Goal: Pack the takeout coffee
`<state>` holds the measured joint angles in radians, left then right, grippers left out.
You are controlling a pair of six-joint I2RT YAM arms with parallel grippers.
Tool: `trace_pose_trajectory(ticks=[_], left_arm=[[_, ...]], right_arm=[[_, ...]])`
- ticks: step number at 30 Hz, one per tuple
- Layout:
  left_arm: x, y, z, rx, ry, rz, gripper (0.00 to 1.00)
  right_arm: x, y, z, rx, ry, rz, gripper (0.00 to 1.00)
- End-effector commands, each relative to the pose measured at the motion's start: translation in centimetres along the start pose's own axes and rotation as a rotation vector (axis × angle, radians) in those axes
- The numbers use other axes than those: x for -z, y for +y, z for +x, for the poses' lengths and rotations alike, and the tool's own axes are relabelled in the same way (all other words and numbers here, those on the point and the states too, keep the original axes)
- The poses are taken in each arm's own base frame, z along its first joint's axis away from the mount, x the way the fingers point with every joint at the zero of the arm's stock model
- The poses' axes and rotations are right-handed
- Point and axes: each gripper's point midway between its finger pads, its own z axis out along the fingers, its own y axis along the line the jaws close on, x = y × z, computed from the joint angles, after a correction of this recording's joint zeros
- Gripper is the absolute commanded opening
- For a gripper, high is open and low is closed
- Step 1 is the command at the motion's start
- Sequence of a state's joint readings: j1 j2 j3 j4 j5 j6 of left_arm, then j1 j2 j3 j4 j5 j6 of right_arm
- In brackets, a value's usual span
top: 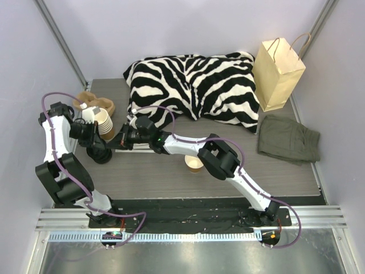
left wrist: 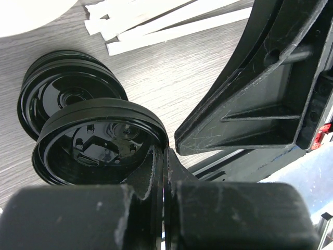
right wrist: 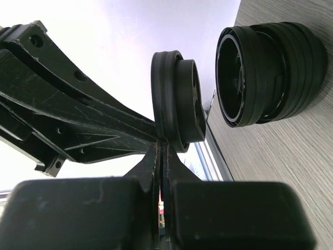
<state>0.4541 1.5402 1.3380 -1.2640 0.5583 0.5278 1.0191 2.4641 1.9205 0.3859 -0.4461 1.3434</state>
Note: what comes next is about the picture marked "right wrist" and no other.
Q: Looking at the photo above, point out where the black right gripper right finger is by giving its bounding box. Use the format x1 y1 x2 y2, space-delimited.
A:
161 145 316 249

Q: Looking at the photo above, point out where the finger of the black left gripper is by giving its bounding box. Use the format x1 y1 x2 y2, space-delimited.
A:
1 21 156 135
1 49 161 177

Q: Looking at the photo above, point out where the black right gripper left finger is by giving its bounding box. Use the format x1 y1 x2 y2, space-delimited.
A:
1 143 160 249

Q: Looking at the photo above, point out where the black plastic cup lid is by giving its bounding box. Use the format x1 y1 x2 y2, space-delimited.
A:
151 51 206 153

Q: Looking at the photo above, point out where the stack of black lids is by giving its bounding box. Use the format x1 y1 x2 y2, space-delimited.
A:
215 22 328 128

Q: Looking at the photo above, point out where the aluminium frame rail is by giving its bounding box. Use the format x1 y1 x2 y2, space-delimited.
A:
194 91 234 181

